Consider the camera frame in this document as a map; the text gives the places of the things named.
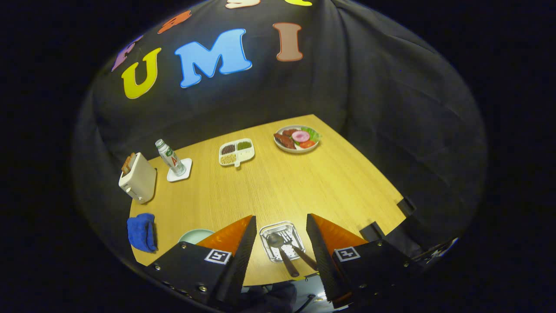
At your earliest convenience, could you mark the metal wire drain basket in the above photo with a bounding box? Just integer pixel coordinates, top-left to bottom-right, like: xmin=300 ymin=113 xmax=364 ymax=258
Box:
xmin=259 ymin=221 xmax=306 ymax=263

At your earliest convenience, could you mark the pale green plate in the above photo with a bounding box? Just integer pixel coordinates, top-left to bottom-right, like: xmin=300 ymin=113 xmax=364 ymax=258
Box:
xmin=178 ymin=229 xmax=215 ymax=245

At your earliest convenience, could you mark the white food plate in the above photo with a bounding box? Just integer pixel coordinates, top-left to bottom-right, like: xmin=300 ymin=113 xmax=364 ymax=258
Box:
xmin=274 ymin=125 xmax=321 ymax=153

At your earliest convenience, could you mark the black backdrop cloth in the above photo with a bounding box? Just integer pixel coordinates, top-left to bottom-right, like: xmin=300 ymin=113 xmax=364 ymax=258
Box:
xmin=72 ymin=0 xmax=489 ymax=279

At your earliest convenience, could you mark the white toaster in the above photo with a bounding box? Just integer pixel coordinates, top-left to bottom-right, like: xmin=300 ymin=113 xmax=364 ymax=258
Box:
xmin=119 ymin=152 xmax=157 ymax=205

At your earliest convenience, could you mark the brown meat piece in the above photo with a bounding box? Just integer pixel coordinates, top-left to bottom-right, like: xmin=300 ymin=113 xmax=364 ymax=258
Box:
xmin=274 ymin=129 xmax=297 ymax=150

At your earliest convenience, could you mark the metal fork with dark handle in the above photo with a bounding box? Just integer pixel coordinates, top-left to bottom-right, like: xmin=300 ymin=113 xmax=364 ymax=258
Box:
xmin=282 ymin=230 xmax=318 ymax=271

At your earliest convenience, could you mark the blue folded cloth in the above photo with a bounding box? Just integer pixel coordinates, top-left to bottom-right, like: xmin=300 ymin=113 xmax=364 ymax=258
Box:
xmin=127 ymin=213 xmax=158 ymax=253

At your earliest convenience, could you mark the person's dark clothing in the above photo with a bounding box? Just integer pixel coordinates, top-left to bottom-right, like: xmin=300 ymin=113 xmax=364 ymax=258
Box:
xmin=241 ymin=282 xmax=300 ymax=313

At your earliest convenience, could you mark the white divided dish with beans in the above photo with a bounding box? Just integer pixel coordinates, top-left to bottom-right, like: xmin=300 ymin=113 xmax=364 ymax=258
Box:
xmin=218 ymin=138 xmax=255 ymax=168

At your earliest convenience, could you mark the metal spoon with dark handle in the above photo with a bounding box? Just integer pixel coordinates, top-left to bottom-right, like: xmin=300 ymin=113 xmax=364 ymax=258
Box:
xmin=267 ymin=233 xmax=300 ymax=278

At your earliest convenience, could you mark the black table clamp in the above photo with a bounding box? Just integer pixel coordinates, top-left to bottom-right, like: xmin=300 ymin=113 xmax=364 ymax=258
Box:
xmin=397 ymin=196 xmax=417 ymax=216
xmin=360 ymin=222 xmax=387 ymax=243

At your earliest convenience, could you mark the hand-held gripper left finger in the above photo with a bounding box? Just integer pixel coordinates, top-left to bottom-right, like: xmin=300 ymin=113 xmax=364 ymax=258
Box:
xmin=143 ymin=215 xmax=258 ymax=307

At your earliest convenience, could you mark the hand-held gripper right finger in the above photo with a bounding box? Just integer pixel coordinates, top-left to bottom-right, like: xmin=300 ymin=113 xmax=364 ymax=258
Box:
xmin=306 ymin=213 xmax=424 ymax=309

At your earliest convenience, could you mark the white square coaster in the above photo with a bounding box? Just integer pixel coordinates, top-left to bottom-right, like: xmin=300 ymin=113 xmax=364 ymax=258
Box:
xmin=167 ymin=158 xmax=193 ymax=182

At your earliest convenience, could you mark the small plastic drink bottle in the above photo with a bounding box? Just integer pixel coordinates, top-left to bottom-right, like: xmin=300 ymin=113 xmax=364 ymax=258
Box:
xmin=155 ymin=139 xmax=186 ymax=177

